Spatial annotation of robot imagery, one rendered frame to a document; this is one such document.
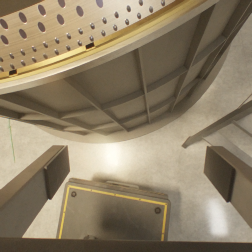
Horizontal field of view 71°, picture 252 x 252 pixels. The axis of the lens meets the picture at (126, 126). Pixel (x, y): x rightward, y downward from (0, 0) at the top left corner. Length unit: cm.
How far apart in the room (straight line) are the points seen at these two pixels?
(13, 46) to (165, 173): 130
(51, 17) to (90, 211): 111
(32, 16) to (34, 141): 152
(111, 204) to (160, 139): 63
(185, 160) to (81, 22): 129
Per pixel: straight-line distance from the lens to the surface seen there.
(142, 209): 120
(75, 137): 160
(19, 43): 41
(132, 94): 73
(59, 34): 38
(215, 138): 123
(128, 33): 37
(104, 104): 74
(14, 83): 44
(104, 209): 124
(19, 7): 40
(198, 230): 161
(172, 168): 148
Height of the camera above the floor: 147
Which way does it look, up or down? 77 degrees down
